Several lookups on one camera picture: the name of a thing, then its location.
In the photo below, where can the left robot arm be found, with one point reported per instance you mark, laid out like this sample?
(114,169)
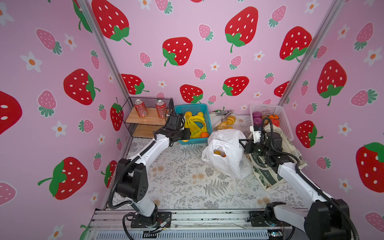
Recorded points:
(131,182)

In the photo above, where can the white plastic tray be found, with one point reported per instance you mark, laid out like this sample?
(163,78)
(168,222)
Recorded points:
(215,121)

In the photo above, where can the red tomato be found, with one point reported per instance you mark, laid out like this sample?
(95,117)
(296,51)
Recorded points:
(276,122)

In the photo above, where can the purple onion front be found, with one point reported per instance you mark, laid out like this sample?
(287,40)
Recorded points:
(257,121)

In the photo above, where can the metal tongs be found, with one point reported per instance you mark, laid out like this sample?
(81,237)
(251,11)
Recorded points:
(220,113)

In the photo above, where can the teal plastic basket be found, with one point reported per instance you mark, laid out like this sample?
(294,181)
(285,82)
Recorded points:
(194,109)

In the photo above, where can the long striped bread loaf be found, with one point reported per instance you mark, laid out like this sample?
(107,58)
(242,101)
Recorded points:
(222,126)

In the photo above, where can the purple onion back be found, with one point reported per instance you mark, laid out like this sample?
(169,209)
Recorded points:
(256,115)

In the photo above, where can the purple onion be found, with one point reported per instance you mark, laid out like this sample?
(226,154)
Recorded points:
(256,115)
(257,121)

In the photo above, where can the small orange tangerine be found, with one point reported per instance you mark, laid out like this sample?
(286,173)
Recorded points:
(204,135)

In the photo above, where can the red soda can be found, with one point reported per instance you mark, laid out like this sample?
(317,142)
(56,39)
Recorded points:
(161,108)
(141,108)

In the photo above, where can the red soda can right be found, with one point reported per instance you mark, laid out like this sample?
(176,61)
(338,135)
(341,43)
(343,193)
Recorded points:
(161,108)

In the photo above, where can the yellow banana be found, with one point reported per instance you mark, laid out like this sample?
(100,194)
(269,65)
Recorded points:
(197,125)

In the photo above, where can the white plastic basket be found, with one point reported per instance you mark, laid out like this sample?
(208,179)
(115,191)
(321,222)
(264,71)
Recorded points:
(274,110)

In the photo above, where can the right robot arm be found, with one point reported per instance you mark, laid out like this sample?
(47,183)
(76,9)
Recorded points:
(325,218)

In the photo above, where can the beige canvas tote bag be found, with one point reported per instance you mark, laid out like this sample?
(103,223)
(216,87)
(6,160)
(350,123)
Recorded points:
(265,168)

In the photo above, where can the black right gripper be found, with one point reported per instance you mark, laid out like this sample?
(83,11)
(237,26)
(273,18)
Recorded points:
(248,147)

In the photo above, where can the red soda can left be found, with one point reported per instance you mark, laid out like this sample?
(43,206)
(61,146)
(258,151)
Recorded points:
(141,108)

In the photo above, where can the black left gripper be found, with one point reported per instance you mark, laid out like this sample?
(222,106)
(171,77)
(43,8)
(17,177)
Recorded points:
(186,134)

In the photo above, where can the small striped bread roll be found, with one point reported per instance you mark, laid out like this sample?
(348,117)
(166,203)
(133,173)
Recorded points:
(231,120)

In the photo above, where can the metal base rail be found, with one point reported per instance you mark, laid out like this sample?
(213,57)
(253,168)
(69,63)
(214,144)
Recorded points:
(222,224)

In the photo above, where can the white plastic bag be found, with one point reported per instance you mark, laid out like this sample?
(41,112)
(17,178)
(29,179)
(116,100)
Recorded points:
(235,164)

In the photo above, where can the black wire wooden shelf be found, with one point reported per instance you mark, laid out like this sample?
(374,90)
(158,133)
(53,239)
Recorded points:
(139,127)

